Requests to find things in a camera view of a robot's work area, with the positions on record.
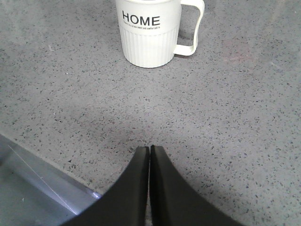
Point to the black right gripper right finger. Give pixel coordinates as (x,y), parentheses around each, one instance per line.
(174,202)

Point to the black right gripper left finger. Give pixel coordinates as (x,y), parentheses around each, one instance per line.
(124,204)

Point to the cream HOME mug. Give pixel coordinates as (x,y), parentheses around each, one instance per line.
(149,30)

